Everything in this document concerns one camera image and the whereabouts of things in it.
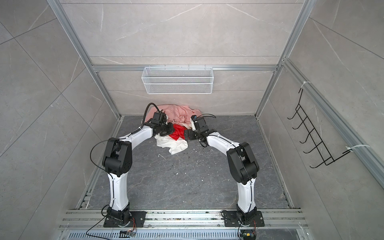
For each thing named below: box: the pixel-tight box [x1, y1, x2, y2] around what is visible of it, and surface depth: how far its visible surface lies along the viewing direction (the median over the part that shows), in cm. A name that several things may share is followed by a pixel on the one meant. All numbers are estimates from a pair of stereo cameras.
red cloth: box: [169, 124, 188, 141], surface depth 102 cm
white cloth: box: [154, 133, 189, 155], surface depth 100 cm
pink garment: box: [145, 104, 202, 125], surface depth 108 cm
